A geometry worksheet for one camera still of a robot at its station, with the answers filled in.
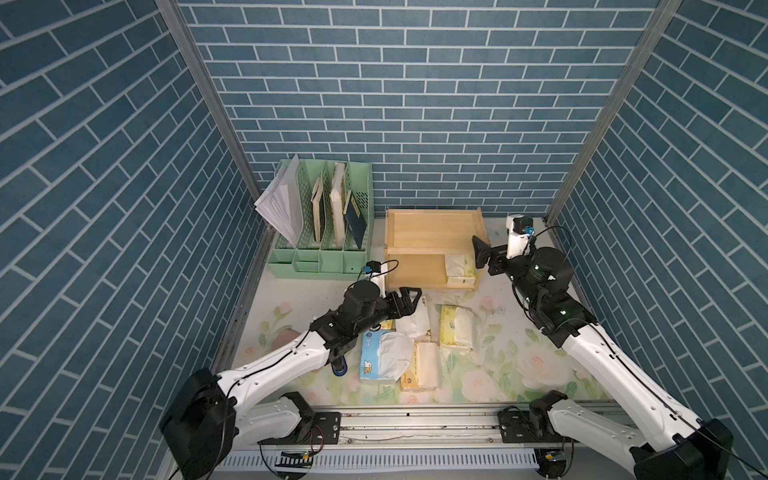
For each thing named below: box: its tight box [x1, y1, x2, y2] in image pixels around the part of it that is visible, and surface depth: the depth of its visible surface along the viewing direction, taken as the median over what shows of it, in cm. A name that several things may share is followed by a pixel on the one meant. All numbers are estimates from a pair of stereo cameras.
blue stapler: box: [331, 355, 348, 377], surface depth 84 cm
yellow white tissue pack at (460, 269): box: [445, 254, 476, 285], surface depth 98 cm
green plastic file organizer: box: [268, 159, 375, 280], surface depth 105 cm
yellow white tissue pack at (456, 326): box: [439, 305, 474, 349], surface depth 90 cm
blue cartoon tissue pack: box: [360, 330, 414, 381], surface depth 82 cm
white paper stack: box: [254, 155, 303, 248], surface depth 96 cm
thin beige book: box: [311, 176, 323, 243], surface depth 103 cm
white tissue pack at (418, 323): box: [396, 296, 431, 341], surface depth 88 cm
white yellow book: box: [330, 163, 345, 248], surface depth 98 cm
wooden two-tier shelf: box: [384, 208, 491, 291], surface depth 95 cm
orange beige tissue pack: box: [401, 341, 441, 390], surface depth 82 cm
